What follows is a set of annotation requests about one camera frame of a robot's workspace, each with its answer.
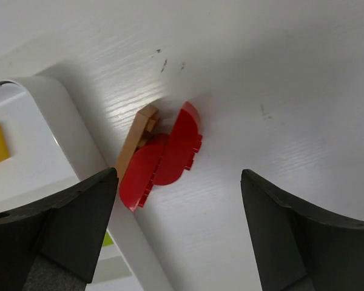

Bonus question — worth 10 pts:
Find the white divided tray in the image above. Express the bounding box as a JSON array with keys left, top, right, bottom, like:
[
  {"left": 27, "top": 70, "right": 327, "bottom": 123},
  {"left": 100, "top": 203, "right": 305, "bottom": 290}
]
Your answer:
[{"left": 0, "top": 76, "right": 172, "bottom": 290}]

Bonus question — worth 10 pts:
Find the tan lego plate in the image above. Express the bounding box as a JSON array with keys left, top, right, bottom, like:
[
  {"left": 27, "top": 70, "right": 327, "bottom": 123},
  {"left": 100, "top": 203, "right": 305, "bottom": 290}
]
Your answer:
[{"left": 115, "top": 104, "right": 160, "bottom": 181}]

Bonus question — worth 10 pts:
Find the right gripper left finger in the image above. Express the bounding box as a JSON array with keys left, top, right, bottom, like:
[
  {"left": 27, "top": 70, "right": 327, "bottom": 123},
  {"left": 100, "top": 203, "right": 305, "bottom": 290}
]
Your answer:
[{"left": 0, "top": 167, "right": 118, "bottom": 290}]

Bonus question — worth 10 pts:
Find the green yellow lego stack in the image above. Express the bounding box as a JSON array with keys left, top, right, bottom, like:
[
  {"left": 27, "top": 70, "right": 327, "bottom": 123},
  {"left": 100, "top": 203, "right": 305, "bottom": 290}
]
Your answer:
[{"left": 102, "top": 232, "right": 114, "bottom": 247}]

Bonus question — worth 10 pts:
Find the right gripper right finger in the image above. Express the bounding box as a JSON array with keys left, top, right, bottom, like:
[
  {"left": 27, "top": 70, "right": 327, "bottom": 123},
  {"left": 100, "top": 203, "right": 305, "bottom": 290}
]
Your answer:
[{"left": 241, "top": 169, "right": 364, "bottom": 290}]

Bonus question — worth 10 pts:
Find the red lego piece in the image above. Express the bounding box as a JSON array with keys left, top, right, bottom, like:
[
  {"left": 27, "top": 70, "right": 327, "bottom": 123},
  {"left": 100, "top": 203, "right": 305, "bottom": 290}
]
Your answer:
[{"left": 119, "top": 102, "right": 203, "bottom": 212}]

